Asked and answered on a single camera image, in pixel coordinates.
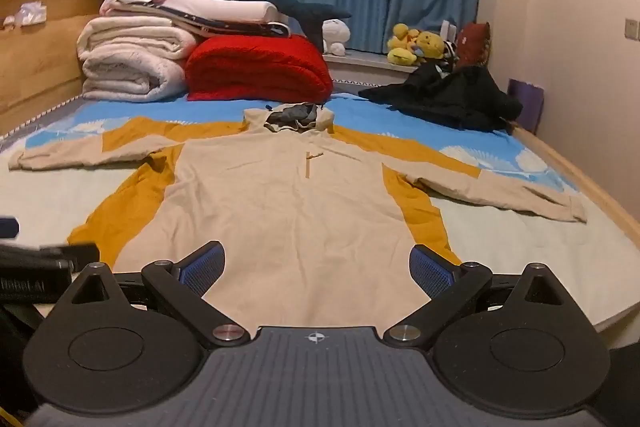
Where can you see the white folded blanket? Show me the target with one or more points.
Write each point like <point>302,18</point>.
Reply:
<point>225,7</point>

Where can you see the navy trimmed folded cloth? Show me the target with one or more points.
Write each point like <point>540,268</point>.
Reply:
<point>235,27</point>

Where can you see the white wall socket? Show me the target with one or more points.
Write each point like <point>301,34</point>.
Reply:
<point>632,28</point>

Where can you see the dark red bag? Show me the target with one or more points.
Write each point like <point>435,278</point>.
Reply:
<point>474,42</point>

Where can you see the purple bag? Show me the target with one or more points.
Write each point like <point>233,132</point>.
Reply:
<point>527,104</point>

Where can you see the wooden bed frame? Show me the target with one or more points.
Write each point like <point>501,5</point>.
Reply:
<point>580,177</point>

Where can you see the red folded blanket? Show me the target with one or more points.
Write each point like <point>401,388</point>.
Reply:
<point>260,67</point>

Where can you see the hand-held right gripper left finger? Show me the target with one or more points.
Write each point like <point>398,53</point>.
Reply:
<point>205,268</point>

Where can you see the yellow plush toy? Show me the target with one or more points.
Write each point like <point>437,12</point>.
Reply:
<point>430,44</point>
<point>402,44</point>

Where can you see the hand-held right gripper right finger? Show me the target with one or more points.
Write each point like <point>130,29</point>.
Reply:
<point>431,271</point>

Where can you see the grey windowsill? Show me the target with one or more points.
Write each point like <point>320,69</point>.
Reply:
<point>365,62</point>

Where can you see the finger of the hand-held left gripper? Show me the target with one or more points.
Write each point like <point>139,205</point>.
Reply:
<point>75,254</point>

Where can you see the beige and yellow hoodie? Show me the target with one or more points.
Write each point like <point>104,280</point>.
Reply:
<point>280,207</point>

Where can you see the white plush toy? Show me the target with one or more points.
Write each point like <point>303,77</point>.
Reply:
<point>334,34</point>

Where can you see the black jacket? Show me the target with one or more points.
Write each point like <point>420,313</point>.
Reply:
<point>450,97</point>

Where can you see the crumpled white tissue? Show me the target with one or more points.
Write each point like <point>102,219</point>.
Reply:
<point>29,14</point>

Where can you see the white folded quilt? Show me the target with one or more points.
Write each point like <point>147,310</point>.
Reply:
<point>130,57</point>

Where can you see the blue patterned bed sheet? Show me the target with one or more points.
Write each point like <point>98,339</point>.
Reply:
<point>45,207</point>

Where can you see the wooden headboard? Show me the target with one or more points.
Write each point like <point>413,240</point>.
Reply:
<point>40,57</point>

